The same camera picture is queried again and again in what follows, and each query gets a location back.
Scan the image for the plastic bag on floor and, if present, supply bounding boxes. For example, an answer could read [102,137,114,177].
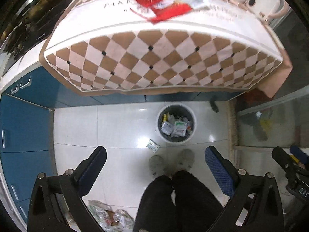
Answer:
[87,200,135,231]

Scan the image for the white electric kettle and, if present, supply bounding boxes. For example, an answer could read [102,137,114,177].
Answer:
[245,0,290,24]

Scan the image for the checkered pink table mat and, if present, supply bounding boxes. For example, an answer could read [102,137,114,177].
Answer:
[39,0,292,97]

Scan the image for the black gas stove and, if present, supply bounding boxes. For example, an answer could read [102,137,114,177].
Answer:
[1,0,72,69]

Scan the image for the red snack wrapper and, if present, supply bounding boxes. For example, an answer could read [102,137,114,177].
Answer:
[130,0,193,24]

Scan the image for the right grey slipper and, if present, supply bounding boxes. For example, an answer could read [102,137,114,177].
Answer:
[177,149,195,171]

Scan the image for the person's black trouser legs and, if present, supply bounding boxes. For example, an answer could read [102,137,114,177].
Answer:
[133,170,223,231]

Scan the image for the blue kitchen cabinet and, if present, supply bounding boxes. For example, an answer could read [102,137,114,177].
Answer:
[1,67,235,225]

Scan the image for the glass sliding door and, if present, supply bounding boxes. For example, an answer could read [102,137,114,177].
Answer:
[236,10,308,148]

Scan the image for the small packet on floor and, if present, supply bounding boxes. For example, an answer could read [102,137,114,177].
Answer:
[146,139,160,153]

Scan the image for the white round trash bin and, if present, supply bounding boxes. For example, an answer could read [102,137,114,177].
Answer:
[157,104,196,144]

